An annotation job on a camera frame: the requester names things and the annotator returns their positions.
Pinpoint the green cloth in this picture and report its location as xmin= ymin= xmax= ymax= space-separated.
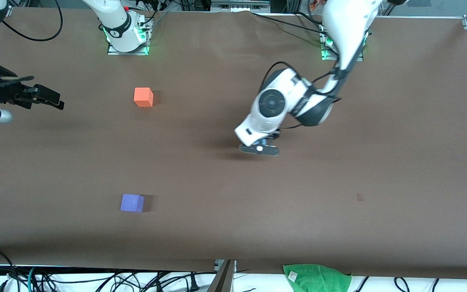
xmin=283 ymin=264 xmax=353 ymax=292

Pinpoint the purple foam block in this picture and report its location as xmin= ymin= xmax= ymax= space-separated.
xmin=120 ymin=194 xmax=145 ymax=213

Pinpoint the brown paper table cover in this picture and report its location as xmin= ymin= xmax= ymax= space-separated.
xmin=0 ymin=7 xmax=467 ymax=280

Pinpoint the orange foam block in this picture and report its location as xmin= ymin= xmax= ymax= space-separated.
xmin=133 ymin=87 xmax=154 ymax=108

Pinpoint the grey equipment box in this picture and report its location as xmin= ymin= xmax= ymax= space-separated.
xmin=211 ymin=0 xmax=271 ymax=13

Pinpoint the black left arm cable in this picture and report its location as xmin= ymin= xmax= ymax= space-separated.
xmin=259 ymin=60 xmax=342 ymax=131

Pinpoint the teal cable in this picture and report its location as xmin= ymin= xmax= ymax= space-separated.
xmin=28 ymin=266 xmax=40 ymax=292

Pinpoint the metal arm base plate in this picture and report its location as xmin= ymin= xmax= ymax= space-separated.
xmin=319 ymin=22 xmax=365 ymax=62
xmin=107 ymin=18 xmax=152 ymax=56

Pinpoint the grey metal beam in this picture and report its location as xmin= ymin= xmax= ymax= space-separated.
xmin=207 ymin=260 xmax=237 ymax=292

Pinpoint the black cable across table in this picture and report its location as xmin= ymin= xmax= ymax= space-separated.
xmin=251 ymin=12 xmax=328 ymax=35

